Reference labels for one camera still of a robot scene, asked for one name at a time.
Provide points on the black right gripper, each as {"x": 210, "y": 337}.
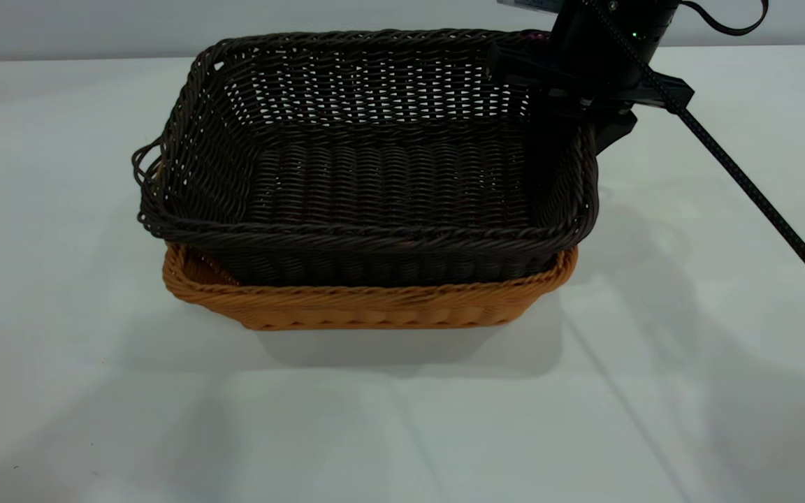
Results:
{"x": 605, "y": 49}

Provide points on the dark brown wicker basket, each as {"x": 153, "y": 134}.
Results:
{"x": 374, "y": 188}

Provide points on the orange wicker basket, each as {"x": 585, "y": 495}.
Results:
{"x": 374, "y": 307}

